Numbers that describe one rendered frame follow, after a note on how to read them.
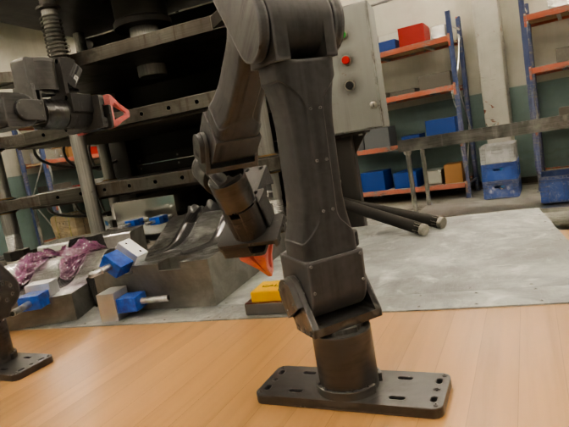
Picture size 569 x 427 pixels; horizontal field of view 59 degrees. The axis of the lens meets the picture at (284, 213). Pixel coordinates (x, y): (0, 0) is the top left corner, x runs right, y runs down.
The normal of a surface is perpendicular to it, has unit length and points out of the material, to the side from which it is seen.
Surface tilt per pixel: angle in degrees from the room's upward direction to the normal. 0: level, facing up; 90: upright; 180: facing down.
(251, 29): 90
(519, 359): 0
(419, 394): 0
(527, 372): 0
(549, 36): 90
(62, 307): 90
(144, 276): 90
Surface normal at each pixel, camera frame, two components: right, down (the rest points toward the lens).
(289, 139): -0.87, 0.22
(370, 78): -0.31, 0.18
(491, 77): -0.50, 0.20
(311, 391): -0.17, -0.98
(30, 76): 0.90, -0.10
